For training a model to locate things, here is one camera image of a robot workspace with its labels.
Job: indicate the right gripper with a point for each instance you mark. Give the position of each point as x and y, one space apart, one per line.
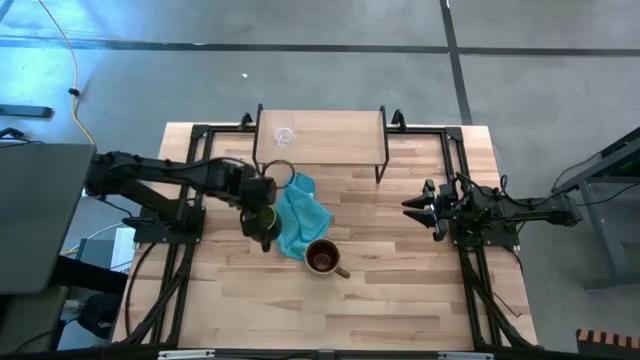
447 205

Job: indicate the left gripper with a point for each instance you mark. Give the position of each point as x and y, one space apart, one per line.
259 192

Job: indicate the black mug green inside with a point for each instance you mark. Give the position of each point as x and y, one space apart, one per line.
271 220

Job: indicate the brown green glazed mug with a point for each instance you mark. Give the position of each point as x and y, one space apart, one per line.
322 260

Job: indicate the clear plastic cup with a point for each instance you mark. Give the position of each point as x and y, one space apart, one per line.
285 135

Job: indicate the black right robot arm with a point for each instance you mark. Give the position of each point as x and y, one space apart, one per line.
540 212

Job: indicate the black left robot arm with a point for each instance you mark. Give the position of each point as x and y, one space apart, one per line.
150 170

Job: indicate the wooden shelf black metal legs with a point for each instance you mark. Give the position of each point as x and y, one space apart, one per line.
330 135

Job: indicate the teal cloth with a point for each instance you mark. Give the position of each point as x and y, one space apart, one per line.
305 220

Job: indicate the white box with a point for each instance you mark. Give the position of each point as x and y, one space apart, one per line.
124 250

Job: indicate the grey box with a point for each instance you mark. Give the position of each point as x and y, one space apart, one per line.
95 252

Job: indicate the grey metal desk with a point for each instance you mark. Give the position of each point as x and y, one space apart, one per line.
597 230

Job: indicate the black bag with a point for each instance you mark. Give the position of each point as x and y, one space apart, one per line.
100 315

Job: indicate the dark grey desk top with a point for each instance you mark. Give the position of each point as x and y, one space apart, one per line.
40 215

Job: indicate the orange black striped object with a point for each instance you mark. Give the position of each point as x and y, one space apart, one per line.
607 342

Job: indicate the black flat floor bar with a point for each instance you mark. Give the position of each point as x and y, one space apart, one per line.
25 111

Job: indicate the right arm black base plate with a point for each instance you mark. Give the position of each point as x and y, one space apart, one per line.
505 237

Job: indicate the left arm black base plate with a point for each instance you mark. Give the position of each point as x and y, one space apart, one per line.
150 236

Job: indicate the silver metal bracket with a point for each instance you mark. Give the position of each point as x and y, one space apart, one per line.
465 356
185 355

